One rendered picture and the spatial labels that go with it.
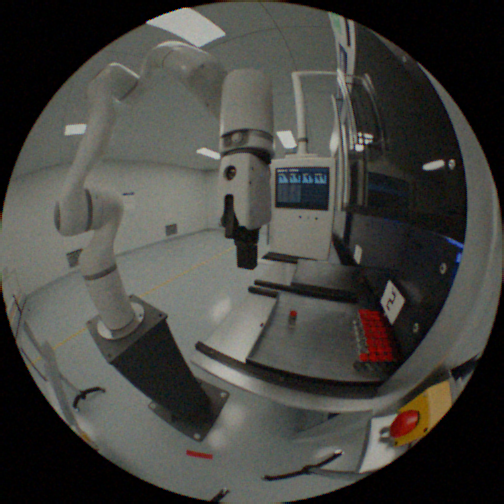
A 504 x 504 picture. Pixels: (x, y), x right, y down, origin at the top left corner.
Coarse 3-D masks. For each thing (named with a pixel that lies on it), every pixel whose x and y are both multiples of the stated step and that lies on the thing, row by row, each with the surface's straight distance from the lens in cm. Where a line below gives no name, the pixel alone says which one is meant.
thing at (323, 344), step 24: (288, 312) 47; (312, 312) 48; (336, 312) 51; (264, 336) 39; (288, 336) 40; (312, 336) 41; (336, 336) 44; (264, 360) 35; (288, 360) 36; (312, 360) 37; (336, 360) 39; (336, 384) 34; (360, 384) 36
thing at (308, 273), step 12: (300, 264) 80; (312, 264) 80; (324, 264) 80; (336, 264) 80; (300, 276) 68; (312, 276) 70; (324, 276) 72; (336, 276) 75; (348, 276) 78; (312, 288) 56; (324, 288) 56; (336, 288) 64; (348, 288) 67; (360, 288) 70; (360, 300) 61; (372, 300) 63
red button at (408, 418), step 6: (402, 414) 25; (408, 414) 25; (414, 414) 25; (396, 420) 25; (402, 420) 25; (408, 420) 24; (414, 420) 25; (390, 426) 27; (396, 426) 25; (402, 426) 24; (408, 426) 24; (414, 426) 26; (390, 432) 26; (396, 432) 25; (402, 432) 25; (408, 432) 26
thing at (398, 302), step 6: (390, 282) 39; (390, 288) 39; (384, 294) 41; (390, 294) 38; (396, 294) 36; (384, 300) 41; (396, 300) 36; (402, 300) 34; (384, 306) 40; (390, 306) 38; (396, 306) 36; (390, 312) 37; (396, 312) 35; (390, 318) 37
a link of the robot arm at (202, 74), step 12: (180, 48) 44; (192, 48) 43; (168, 60) 43; (180, 60) 38; (192, 60) 36; (204, 60) 35; (216, 60) 36; (168, 72) 43; (180, 72) 37; (192, 72) 34; (204, 72) 34; (216, 72) 36; (192, 84) 35; (204, 84) 36; (216, 84) 36; (204, 96) 37; (216, 96) 37; (204, 108) 39; (216, 108) 37; (216, 120) 38
